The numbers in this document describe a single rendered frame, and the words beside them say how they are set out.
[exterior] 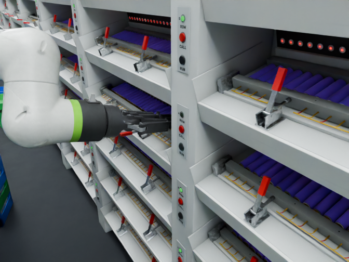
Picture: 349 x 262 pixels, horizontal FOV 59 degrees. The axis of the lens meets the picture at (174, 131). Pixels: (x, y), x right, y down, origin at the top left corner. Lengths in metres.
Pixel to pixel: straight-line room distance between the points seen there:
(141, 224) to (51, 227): 0.66
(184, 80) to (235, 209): 0.27
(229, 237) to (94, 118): 0.42
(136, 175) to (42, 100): 0.53
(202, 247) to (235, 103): 0.39
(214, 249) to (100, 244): 0.85
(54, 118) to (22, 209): 1.30
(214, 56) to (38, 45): 0.33
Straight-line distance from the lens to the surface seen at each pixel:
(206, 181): 0.69
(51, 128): 0.63
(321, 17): 0.42
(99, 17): 1.23
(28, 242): 1.68
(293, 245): 0.58
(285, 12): 0.45
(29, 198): 1.97
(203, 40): 0.58
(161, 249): 1.07
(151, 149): 0.84
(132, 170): 1.10
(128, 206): 1.25
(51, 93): 0.64
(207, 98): 0.61
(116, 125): 0.69
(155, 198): 0.96
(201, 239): 0.81
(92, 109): 0.67
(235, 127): 0.54
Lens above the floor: 1.07
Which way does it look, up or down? 24 degrees down
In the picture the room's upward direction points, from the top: straight up
